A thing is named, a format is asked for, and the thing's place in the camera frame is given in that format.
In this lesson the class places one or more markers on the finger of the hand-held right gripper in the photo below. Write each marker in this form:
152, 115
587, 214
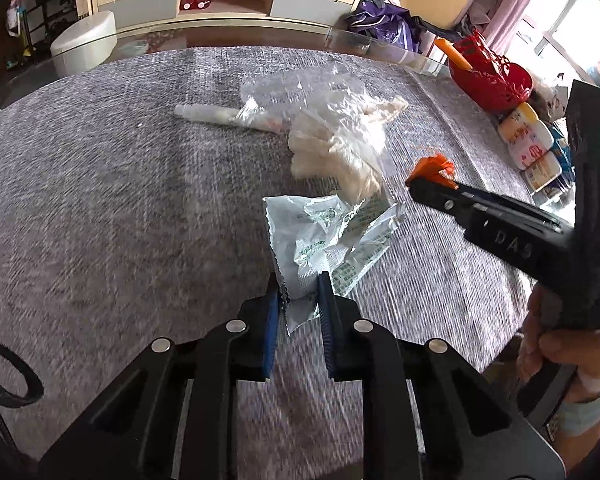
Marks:
442, 205
515, 208

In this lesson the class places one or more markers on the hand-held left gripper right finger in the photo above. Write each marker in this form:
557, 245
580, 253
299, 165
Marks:
326, 327

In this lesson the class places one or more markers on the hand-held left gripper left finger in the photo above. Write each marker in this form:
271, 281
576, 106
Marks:
271, 327

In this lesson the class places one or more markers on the silver green printed packet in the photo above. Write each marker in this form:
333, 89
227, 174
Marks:
325, 240

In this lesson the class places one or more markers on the person's right forearm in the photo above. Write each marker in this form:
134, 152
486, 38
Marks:
587, 402

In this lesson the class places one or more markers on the person's right hand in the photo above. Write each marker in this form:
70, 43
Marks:
575, 350

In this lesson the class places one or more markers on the small white bottle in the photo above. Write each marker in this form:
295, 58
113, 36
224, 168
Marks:
543, 173

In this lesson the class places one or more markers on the white yellow-cap bottle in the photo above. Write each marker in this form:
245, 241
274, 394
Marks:
517, 121

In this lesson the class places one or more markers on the white crumpled paper tissue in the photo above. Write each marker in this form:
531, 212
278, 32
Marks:
325, 160

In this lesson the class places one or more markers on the red plastic basket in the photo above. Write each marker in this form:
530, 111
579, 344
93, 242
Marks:
490, 77

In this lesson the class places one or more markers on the orange stick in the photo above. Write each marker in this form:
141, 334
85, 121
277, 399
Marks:
451, 53

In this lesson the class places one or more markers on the clear plastic bag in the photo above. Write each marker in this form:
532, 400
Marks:
330, 92

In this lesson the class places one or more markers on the window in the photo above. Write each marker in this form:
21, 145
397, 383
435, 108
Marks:
587, 25

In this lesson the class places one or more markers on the grey table mat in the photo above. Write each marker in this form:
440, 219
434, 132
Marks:
105, 210

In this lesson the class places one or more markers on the pink curtain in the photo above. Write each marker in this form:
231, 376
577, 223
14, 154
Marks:
522, 5

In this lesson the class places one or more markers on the white paper roll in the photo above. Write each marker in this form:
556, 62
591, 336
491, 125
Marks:
205, 113

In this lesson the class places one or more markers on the red items in cabinet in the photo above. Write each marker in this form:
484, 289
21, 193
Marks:
196, 0

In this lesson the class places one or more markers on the white round stool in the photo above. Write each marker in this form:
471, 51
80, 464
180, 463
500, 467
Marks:
82, 42

